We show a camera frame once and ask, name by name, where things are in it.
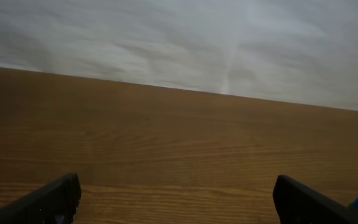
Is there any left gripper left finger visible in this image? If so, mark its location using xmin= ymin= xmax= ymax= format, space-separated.
xmin=0 ymin=172 xmax=82 ymax=224

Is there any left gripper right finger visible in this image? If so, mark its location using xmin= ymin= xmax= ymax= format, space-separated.
xmin=272 ymin=174 xmax=358 ymax=224

